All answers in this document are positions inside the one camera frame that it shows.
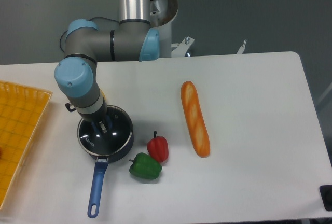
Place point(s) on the black object table corner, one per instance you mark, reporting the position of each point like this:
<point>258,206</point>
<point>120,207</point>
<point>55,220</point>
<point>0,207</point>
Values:
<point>326,195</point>

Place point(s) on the glass pot lid blue knob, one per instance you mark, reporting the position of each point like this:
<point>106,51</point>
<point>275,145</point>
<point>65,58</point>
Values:
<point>116,143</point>

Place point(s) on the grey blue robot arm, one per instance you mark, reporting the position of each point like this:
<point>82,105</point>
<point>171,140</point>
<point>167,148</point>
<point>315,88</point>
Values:
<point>85,45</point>

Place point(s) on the green bell pepper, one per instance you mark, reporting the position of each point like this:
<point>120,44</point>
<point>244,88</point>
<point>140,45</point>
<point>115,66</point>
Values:
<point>145,167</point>

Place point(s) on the dark pot blue handle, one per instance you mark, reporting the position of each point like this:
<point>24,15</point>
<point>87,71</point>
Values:
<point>100,168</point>

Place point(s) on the red bell pepper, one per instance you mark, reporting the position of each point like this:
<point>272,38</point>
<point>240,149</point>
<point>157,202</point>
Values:
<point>158,148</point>

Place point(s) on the yellow plastic basket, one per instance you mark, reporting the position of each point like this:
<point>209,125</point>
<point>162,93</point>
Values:
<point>22,108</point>

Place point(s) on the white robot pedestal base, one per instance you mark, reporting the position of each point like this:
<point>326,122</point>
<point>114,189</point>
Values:
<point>162,15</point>

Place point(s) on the orange baguette bread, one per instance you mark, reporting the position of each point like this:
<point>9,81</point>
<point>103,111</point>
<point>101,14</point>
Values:
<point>194,119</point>

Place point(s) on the white metal bracket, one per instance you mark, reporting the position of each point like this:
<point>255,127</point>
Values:
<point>241,49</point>

